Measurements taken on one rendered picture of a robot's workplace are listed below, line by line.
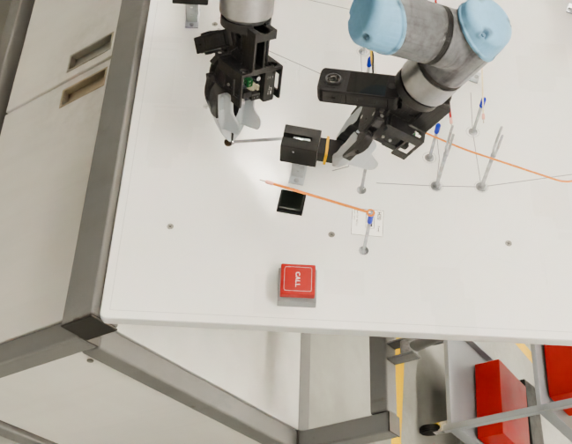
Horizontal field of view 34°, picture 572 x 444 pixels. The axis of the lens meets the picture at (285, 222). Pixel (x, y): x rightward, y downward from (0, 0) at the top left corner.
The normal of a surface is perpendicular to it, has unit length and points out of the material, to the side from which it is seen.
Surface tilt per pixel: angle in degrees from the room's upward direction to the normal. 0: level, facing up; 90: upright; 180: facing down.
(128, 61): 90
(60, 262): 90
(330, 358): 0
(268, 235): 52
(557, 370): 90
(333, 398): 0
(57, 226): 90
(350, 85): 57
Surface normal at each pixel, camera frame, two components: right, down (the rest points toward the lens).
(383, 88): -0.05, -0.59
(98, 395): -0.04, 0.83
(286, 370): 0.81, -0.29
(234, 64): 0.10, -0.79
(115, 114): -0.58, -0.46
